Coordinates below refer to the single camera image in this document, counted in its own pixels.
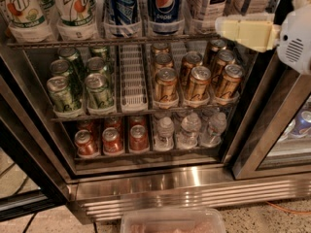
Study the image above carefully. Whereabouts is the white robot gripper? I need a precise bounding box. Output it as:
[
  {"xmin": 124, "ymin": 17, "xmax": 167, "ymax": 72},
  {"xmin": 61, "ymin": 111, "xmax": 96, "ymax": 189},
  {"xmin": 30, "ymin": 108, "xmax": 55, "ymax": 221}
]
[{"xmin": 215, "ymin": 0, "xmax": 311, "ymax": 75}]

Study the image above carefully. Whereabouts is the tea bottle blue label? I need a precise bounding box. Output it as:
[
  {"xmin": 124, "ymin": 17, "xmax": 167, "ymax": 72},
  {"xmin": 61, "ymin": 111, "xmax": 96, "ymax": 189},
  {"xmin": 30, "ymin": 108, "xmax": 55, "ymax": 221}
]
[
  {"xmin": 225, "ymin": 0, "xmax": 270, "ymax": 19},
  {"xmin": 186, "ymin": 0, "xmax": 226, "ymax": 34}
]

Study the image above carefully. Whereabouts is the blue Pepsi bottle right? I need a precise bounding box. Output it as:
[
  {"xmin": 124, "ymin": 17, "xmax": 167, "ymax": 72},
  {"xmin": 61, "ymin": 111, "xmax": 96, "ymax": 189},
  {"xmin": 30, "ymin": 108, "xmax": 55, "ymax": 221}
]
[{"xmin": 148, "ymin": 0, "xmax": 184, "ymax": 35}]

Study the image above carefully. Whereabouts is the blue pepsi bottle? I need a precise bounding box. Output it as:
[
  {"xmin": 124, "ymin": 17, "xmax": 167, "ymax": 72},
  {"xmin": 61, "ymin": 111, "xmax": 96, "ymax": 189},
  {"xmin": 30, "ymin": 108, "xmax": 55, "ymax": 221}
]
[
  {"xmin": 105, "ymin": 0, "xmax": 140, "ymax": 37},
  {"xmin": 148, "ymin": 0, "xmax": 184, "ymax": 35}
]

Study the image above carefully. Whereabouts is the clear water bottle right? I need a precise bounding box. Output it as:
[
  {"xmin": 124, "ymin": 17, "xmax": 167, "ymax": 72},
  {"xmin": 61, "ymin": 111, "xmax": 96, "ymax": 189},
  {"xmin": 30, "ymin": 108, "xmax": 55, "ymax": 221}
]
[{"xmin": 200, "ymin": 112, "xmax": 227, "ymax": 148}]

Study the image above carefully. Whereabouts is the clear water bottle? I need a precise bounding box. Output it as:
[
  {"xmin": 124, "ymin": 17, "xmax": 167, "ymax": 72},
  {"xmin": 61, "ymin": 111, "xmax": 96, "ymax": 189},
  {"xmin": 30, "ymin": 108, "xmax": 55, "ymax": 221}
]
[
  {"xmin": 177, "ymin": 113, "xmax": 201, "ymax": 150},
  {"xmin": 200, "ymin": 112, "xmax": 227, "ymax": 148},
  {"xmin": 155, "ymin": 116, "xmax": 175, "ymax": 151}
]

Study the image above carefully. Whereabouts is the clear water bottle middle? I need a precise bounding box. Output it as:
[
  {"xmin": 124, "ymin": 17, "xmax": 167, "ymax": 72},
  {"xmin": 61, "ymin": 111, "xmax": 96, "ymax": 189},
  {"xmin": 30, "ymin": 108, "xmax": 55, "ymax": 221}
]
[{"xmin": 177, "ymin": 113, "xmax": 201, "ymax": 150}]

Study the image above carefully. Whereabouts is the blue Pepsi bottle left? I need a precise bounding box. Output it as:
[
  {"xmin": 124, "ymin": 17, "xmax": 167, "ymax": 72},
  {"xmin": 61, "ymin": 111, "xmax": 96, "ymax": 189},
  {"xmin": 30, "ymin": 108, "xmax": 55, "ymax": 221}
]
[{"xmin": 105, "ymin": 0, "xmax": 140, "ymax": 37}]

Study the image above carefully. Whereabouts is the steel fridge cabinet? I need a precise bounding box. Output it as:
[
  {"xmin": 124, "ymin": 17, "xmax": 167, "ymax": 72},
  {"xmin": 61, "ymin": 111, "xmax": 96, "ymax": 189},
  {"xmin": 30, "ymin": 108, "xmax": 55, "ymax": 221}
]
[{"xmin": 0, "ymin": 0, "xmax": 311, "ymax": 225}]

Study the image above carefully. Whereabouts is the clear water bottle left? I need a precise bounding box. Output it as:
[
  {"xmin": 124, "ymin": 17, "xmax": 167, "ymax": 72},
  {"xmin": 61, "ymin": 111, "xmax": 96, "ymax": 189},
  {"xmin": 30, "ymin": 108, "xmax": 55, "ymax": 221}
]
[{"xmin": 155, "ymin": 116, "xmax": 175, "ymax": 151}]

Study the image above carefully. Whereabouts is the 7UP bottle right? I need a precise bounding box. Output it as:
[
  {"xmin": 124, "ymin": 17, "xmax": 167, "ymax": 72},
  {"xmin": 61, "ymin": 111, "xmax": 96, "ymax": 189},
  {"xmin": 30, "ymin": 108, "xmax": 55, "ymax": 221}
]
[{"xmin": 55, "ymin": 0, "xmax": 96, "ymax": 41}]

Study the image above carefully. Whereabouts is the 7up bottle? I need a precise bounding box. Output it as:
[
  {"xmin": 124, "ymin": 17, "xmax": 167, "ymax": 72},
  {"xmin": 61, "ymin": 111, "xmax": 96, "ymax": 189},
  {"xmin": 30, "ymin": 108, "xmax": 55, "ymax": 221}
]
[
  {"xmin": 1, "ymin": 0, "xmax": 55, "ymax": 43},
  {"xmin": 55, "ymin": 0, "xmax": 96, "ymax": 41}
]

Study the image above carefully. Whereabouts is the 7UP bottle left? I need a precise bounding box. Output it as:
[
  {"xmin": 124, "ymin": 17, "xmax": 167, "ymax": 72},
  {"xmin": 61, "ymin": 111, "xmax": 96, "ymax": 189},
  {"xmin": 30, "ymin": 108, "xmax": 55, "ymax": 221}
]
[{"xmin": 1, "ymin": 0, "xmax": 55, "ymax": 43}]

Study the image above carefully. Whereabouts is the open fridge glass door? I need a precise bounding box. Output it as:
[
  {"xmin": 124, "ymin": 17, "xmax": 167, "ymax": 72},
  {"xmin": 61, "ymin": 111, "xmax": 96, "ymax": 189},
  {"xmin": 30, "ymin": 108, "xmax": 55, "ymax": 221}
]
[{"xmin": 0, "ymin": 60, "xmax": 68, "ymax": 221}]

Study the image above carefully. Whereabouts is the gold can middle right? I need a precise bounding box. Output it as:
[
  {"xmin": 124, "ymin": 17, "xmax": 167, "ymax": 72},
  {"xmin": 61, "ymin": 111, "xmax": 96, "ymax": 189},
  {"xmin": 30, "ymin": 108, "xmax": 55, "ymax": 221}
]
[{"xmin": 211, "ymin": 50, "xmax": 235, "ymax": 84}]

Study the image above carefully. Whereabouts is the gold can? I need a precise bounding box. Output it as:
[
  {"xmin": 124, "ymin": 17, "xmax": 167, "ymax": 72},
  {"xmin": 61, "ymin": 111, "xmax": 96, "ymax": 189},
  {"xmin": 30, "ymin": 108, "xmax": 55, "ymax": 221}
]
[
  {"xmin": 215, "ymin": 64, "xmax": 245, "ymax": 99},
  {"xmin": 185, "ymin": 66, "xmax": 211, "ymax": 101},
  {"xmin": 155, "ymin": 68, "xmax": 177, "ymax": 103},
  {"xmin": 203, "ymin": 38, "xmax": 226, "ymax": 65},
  {"xmin": 151, "ymin": 43, "xmax": 170, "ymax": 55},
  {"xmin": 180, "ymin": 50, "xmax": 203, "ymax": 86},
  {"xmin": 154, "ymin": 53, "xmax": 174, "ymax": 72},
  {"xmin": 211, "ymin": 50, "xmax": 235, "ymax": 84}
]

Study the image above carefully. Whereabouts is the gold can back right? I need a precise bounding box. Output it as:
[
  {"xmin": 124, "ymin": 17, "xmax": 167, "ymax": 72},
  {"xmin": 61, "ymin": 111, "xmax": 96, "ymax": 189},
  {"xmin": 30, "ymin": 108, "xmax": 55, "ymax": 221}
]
[{"xmin": 203, "ymin": 38, "xmax": 226, "ymax": 65}]

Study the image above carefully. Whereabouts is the gold can front right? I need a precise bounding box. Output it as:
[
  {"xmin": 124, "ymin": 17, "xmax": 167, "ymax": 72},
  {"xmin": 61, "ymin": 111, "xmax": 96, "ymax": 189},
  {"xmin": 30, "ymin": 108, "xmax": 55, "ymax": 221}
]
[{"xmin": 215, "ymin": 64, "xmax": 245, "ymax": 99}]

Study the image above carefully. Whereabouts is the gold can middle centre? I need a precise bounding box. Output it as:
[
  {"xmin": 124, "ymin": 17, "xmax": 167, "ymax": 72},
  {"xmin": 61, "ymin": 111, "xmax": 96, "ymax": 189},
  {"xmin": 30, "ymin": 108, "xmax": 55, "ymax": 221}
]
[{"xmin": 180, "ymin": 50, "xmax": 203, "ymax": 86}]

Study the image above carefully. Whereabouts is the gold can front middle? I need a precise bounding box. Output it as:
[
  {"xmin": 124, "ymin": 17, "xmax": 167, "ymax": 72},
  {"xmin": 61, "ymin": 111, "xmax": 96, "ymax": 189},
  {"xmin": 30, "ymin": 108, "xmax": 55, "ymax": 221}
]
[{"xmin": 185, "ymin": 66, "xmax": 211, "ymax": 101}]

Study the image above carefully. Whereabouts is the blue can behind glass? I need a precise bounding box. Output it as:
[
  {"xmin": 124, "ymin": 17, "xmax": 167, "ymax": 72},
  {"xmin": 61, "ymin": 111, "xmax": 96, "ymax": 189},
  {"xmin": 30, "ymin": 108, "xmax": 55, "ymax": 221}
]
[{"xmin": 290, "ymin": 110, "xmax": 311, "ymax": 138}]

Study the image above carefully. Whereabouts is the gold can middle left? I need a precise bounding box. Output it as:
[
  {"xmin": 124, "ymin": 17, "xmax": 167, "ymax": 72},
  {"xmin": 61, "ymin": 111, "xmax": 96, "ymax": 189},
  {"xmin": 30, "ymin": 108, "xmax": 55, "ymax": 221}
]
[{"xmin": 154, "ymin": 53, "xmax": 174, "ymax": 72}]

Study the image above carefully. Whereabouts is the gold can back left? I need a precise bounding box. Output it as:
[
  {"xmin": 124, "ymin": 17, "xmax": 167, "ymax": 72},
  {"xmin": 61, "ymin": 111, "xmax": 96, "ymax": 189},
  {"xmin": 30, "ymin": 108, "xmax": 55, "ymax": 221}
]
[{"xmin": 151, "ymin": 43, "xmax": 170, "ymax": 55}]

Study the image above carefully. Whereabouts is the gold can front left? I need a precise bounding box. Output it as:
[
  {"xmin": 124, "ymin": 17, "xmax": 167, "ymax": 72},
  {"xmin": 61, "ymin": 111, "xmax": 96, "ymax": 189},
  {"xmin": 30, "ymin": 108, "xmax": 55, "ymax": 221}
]
[{"xmin": 155, "ymin": 68, "xmax": 177, "ymax": 103}]

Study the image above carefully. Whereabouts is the red can back right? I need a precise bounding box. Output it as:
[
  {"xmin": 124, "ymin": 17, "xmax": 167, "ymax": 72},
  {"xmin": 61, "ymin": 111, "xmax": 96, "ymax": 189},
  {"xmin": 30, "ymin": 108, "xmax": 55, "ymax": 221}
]
[{"xmin": 129, "ymin": 116, "xmax": 147, "ymax": 128}]

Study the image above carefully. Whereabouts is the red can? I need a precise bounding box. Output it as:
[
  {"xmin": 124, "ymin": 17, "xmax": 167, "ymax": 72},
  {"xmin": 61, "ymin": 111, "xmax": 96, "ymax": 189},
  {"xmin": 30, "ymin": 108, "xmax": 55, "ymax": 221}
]
[
  {"xmin": 129, "ymin": 124, "xmax": 149, "ymax": 151},
  {"xmin": 102, "ymin": 127, "xmax": 123, "ymax": 155},
  {"xmin": 77, "ymin": 119, "xmax": 97, "ymax": 135},
  {"xmin": 129, "ymin": 116, "xmax": 147, "ymax": 128},
  {"xmin": 74, "ymin": 130, "xmax": 99, "ymax": 158},
  {"xmin": 104, "ymin": 116, "xmax": 122, "ymax": 133}
]

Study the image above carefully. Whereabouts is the green can back right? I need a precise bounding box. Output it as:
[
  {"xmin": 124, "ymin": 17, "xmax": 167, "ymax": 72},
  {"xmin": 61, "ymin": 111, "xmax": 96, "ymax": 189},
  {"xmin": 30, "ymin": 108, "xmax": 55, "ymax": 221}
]
[{"xmin": 89, "ymin": 46, "xmax": 110, "ymax": 61}]

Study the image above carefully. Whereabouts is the green can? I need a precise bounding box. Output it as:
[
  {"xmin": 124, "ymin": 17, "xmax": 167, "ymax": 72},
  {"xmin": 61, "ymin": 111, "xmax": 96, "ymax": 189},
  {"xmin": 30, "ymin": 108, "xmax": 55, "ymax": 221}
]
[
  {"xmin": 47, "ymin": 76, "xmax": 82, "ymax": 113},
  {"xmin": 85, "ymin": 73, "xmax": 114, "ymax": 109},
  {"xmin": 89, "ymin": 46, "xmax": 110, "ymax": 61},
  {"xmin": 50, "ymin": 59, "xmax": 82, "ymax": 93},
  {"xmin": 57, "ymin": 47, "xmax": 86, "ymax": 81},
  {"xmin": 86, "ymin": 56, "xmax": 111, "ymax": 81}
]

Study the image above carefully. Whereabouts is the red can front right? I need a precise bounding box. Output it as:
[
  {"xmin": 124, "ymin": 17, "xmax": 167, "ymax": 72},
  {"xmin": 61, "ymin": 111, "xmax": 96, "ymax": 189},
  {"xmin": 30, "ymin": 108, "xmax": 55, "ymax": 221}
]
[{"xmin": 129, "ymin": 124, "xmax": 149, "ymax": 151}]

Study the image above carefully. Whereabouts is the green can middle right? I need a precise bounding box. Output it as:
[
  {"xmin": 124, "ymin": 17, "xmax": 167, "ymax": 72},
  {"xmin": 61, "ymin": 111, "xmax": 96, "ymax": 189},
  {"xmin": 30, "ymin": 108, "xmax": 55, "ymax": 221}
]
[{"xmin": 86, "ymin": 56, "xmax": 111, "ymax": 81}]

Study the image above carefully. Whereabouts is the green can front right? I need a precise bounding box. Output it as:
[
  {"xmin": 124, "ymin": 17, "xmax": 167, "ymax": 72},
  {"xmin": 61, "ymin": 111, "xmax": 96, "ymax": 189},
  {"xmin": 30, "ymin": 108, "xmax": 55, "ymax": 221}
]
[{"xmin": 85, "ymin": 73, "xmax": 114, "ymax": 109}]

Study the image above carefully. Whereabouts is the red can back middle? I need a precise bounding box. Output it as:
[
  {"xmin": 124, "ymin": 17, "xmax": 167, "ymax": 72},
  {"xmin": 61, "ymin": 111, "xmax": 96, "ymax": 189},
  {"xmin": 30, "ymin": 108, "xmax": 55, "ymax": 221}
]
[{"xmin": 104, "ymin": 116, "xmax": 122, "ymax": 133}]

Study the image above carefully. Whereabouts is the green can back left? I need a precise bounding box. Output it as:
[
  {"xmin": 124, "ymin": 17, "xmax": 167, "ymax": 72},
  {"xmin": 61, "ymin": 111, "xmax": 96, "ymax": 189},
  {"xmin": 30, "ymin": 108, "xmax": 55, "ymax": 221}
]
[{"xmin": 57, "ymin": 47, "xmax": 86, "ymax": 81}]

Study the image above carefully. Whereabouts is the red can front middle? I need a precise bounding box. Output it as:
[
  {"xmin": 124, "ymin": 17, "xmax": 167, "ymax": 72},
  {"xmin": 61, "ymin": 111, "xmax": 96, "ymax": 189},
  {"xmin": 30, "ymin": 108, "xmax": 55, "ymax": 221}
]
[{"xmin": 102, "ymin": 127, "xmax": 123, "ymax": 155}]

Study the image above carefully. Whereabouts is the red can back left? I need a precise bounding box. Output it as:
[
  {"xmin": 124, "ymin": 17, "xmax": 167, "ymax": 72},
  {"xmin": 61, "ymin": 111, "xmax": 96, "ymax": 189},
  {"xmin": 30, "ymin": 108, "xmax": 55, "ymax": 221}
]
[{"xmin": 77, "ymin": 119, "xmax": 97, "ymax": 135}]

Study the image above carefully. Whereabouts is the green can middle left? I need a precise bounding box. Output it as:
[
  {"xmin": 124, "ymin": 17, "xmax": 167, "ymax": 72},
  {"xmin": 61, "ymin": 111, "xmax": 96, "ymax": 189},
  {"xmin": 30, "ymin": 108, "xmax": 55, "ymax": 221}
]
[{"xmin": 50, "ymin": 59, "xmax": 82, "ymax": 93}]

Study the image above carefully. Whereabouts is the green can front left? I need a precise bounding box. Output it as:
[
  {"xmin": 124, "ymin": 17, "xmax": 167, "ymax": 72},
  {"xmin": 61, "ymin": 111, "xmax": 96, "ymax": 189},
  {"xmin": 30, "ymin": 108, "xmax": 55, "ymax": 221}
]
[{"xmin": 47, "ymin": 76, "xmax": 82, "ymax": 113}]

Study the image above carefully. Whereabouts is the red can front left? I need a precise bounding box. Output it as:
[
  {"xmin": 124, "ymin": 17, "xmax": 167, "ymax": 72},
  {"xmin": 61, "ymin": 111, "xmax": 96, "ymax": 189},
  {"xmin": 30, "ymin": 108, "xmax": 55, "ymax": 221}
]
[{"xmin": 74, "ymin": 130, "xmax": 99, "ymax": 158}]

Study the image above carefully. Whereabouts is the clear plastic bin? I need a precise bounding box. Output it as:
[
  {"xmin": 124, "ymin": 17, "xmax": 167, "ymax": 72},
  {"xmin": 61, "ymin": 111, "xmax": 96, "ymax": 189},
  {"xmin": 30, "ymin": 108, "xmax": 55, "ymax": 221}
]
[{"xmin": 121, "ymin": 208, "xmax": 226, "ymax": 233}]

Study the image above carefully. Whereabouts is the middle wire shelf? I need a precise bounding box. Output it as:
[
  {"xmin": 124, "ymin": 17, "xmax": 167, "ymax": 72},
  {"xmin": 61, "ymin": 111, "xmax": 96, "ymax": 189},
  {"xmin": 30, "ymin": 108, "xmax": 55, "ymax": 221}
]
[{"xmin": 51, "ymin": 104, "xmax": 236, "ymax": 122}]

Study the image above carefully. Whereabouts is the wire shelf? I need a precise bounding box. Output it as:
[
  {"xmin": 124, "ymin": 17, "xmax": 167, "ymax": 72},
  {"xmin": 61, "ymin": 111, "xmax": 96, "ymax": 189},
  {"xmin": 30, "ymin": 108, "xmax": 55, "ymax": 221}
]
[
  {"xmin": 51, "ymin": 104, "xmax": 236, "ymax": 122},
  {"xmin": 5, "ymin": 33, "xmax": 220, "ymax": 49}
]

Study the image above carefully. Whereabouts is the orange cable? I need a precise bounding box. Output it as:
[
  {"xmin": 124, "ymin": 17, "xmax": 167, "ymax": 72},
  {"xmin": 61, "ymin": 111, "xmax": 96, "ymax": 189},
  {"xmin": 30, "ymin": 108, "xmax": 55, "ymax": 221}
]
[{"xmin": 265, "ymin": 200, "xmax": 311, "ymax": 216}]

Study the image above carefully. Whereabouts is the top wire shelf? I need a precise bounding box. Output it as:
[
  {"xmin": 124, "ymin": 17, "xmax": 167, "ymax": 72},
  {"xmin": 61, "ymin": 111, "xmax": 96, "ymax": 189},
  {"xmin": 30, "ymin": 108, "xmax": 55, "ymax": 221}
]
[{"xmin": 5, "ymin": 33, "xmax": 220, "ymax": 49}]

